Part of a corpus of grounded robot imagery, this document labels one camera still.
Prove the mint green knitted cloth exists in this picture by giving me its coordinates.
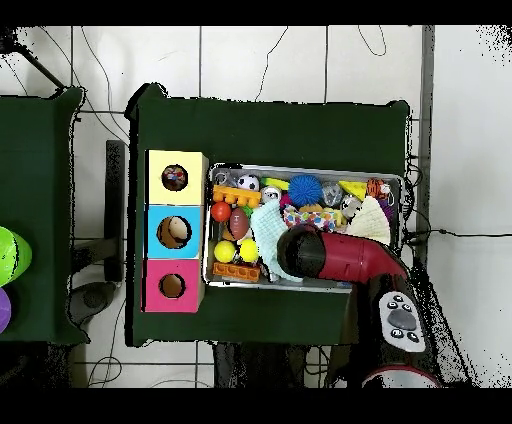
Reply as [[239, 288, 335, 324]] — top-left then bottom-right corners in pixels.
[[249, 198, 305, 283]]

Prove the white cloth with colourful spots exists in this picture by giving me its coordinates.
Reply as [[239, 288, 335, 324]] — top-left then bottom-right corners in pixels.
[[161, 164, 189, 191], [282, 204, 345, 233]]

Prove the wooden box with three holes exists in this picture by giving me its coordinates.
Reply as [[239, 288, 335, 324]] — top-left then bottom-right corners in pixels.
[[141, 149, 210, 314]]

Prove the metal mesh bin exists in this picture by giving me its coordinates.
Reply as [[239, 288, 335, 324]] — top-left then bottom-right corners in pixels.
[[202, 162, 404, 295]]

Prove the brown toy football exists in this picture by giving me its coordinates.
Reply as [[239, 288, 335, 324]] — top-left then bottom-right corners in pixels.
[[228, 207, 251, 241]]

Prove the silver drink can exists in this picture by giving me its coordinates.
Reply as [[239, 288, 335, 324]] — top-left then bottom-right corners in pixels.
[[260, 185, 283, 205]]

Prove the orange toy building brick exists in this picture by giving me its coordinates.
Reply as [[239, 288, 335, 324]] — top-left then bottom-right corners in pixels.
[[212, 183, 262, 208]]

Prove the orange ball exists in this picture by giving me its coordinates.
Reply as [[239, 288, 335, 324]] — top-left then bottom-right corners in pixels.
[[210, 200, 233, 223]]

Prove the large yellow ball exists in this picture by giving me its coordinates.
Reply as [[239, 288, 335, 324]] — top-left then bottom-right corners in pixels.
[[238, 238, 260, 264]]

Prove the small yellow ball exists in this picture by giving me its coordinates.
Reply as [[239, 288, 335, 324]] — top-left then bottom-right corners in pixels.
[[213, 240, 237, 264]]

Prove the blue spiky ball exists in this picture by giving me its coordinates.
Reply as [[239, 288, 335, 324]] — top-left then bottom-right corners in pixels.
[[287, 173, 324, 208]]

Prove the orange ribbed toy block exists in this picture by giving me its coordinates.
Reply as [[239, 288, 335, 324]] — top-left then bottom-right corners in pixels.
[[212, 261, 261, 283]]

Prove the dark green tablecloth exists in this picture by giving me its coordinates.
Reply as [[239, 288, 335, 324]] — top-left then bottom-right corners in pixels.
[[124, 82, 411, 348]]

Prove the cream knitted cloth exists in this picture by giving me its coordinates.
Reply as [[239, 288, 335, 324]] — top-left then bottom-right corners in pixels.
[[345, 195, 392, 246]]

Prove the dark green side table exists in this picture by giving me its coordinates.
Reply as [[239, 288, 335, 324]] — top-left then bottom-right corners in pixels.
[[0, 87, 88, 346]]

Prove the lime green bowl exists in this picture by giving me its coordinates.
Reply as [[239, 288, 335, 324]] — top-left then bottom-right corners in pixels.
[[0, 225, 33, 288]]

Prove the purple bowl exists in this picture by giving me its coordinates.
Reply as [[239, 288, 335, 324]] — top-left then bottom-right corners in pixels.
[[0, 286, 12, 335]]

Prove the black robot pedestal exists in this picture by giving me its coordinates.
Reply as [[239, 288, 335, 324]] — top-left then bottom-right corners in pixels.
[[211, 341, 309, 388]]

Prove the grey metal rail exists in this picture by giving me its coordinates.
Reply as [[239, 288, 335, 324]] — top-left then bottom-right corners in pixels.
[[413, 25, 436, 265]]

